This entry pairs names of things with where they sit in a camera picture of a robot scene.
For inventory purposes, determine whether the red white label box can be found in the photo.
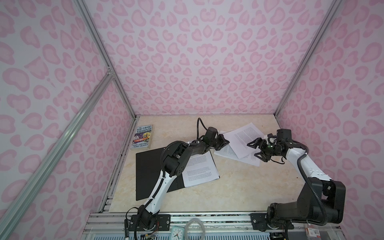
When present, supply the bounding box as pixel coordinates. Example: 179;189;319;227
305;224;321;240

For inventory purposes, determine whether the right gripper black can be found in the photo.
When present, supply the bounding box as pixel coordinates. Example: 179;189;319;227
247;137;283;162

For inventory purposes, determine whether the aluminium corner post right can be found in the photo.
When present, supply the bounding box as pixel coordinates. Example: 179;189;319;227
274;0;345;118

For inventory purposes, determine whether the small teal clock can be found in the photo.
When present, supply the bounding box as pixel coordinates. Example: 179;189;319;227
169;226;185;240

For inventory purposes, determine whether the aluminium diagonal frame bar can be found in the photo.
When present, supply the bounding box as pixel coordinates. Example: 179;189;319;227
1;73;114;240

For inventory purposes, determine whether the colourful paperback book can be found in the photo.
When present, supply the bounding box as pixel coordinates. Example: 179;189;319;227
131;125;153;149

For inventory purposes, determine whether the printed paper sheet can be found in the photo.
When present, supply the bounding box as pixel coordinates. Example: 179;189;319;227
223;123;265;159
213;143;261;167

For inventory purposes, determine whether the grey and black file folder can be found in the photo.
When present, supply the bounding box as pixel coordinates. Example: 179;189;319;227
135;146;221;201

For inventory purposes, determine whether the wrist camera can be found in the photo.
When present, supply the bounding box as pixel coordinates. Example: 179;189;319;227
276;129;293;144
203;127;218;142

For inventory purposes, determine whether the aluminium corner post left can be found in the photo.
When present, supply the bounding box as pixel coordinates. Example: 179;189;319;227
73;0;137;120

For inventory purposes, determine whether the aluminium corner post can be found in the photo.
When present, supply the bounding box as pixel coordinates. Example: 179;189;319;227
73;0;137;120
274;0;345;118

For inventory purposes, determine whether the clear tube loop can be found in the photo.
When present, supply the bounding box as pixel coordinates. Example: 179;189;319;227
184;218;206;240

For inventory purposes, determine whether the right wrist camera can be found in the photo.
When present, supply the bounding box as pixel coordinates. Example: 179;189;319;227
276;129;293;144

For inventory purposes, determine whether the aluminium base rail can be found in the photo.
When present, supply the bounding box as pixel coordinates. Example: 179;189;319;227
80;210;346;240

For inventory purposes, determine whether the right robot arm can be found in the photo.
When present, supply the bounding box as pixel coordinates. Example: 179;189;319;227
247;135;346;229

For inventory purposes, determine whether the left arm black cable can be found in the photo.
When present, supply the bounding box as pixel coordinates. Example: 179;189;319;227
196;117;209;140

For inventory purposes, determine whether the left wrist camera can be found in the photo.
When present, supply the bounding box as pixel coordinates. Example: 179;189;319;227
203;127;218;142

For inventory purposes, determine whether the printed paper sheet corner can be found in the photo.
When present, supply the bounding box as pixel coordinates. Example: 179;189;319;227
182;152;220;188

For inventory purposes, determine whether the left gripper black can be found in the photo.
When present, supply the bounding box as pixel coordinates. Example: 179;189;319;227
209;134;230;151

